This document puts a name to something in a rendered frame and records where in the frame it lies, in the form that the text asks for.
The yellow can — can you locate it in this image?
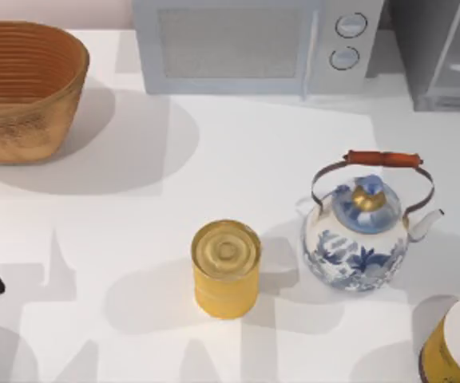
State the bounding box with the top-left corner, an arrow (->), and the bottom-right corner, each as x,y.
191,219 -> 263,320

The microwave knob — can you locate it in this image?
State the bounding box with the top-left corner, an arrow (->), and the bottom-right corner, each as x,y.
335,11 -> 369,38
328,45 -> 361,73

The brown woven basket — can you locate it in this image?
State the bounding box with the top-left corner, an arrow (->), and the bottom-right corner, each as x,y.
0,21 -> 91,165

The blue and white teapot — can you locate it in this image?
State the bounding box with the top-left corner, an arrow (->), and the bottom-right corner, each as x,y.
295,149 -> 446,293

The microwave door handle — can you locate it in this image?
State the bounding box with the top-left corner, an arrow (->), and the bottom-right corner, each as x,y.
302,8 -> 320,101

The pale microwave oven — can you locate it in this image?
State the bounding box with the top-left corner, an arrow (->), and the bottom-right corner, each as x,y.
131,0 -> 386,100

